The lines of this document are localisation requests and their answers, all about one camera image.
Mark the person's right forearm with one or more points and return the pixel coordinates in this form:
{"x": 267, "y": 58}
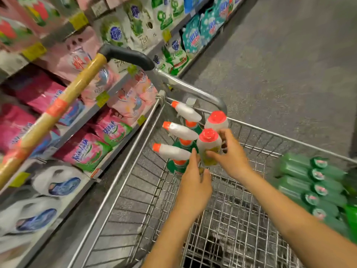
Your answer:
{"x": 301, "y": 220}

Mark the stack of white blue pouches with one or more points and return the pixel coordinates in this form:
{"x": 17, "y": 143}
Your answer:
{"x": 44, "y": 187}

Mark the pack of green small bottles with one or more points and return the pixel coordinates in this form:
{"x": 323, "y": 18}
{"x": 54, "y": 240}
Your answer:
{"x": 312, "y": 187}

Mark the row of green white pouches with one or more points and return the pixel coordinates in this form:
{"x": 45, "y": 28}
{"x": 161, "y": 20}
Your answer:
{"x": 139, "y": 25}

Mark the white red-capped cleaner bottle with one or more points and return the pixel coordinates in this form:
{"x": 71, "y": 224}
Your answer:
{"x": 209, "y": 139}
{"x": 216, "y": 118}

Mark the row of teal blue pouches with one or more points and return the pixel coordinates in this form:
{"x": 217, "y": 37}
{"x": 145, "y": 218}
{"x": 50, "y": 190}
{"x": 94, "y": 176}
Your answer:
{"x": 201, "y": 28}

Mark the grey shopping cart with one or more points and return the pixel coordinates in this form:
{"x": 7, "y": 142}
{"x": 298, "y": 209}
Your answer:
{"x": 245, "y": 220}

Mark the person's left forearm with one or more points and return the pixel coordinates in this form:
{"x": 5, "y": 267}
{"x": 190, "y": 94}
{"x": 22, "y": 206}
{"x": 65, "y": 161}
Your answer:
{"x": 173, "y": 242}

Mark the stack of pink detergent pouches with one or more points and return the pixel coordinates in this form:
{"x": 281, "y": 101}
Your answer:
{"x": 83, "y": 150}

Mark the store shelving with refill pouches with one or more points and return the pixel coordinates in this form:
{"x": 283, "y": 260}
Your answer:
{"x": 39, "y": 50}

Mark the person's right hand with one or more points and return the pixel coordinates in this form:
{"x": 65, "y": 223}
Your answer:
{"x": 234, "y": 159}

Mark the person's left hand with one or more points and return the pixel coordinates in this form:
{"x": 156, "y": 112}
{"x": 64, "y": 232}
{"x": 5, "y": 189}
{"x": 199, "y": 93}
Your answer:
{"x": 195, "y": 189}

